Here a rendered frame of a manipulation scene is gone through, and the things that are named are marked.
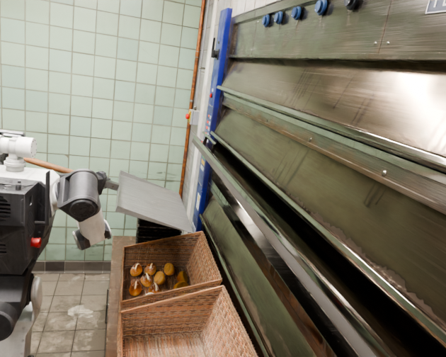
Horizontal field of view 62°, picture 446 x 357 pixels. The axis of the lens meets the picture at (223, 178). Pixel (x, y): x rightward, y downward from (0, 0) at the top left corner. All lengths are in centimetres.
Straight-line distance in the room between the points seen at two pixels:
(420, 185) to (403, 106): 17
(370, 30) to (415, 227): 49
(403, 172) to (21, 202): 98
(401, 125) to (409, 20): 23
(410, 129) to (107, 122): 252
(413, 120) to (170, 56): 240
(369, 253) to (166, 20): 249
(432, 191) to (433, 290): 18
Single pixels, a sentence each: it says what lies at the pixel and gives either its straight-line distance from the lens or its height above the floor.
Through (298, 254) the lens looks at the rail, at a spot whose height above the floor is 144.
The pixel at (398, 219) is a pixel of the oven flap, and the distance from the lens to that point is 87.
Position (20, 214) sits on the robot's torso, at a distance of 121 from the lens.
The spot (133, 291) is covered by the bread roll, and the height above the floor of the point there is 62.
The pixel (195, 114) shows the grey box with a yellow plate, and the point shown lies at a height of 149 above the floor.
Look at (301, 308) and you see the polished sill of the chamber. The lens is 120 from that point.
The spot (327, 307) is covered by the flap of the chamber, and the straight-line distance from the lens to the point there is 79.
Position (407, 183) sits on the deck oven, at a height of 165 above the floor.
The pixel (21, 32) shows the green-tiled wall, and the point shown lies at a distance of 309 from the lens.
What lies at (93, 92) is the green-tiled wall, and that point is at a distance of 304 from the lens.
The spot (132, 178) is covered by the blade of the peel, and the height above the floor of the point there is 116.
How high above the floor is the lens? 181
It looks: 16 degrees down
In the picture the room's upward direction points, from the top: 9 degrees clockwise
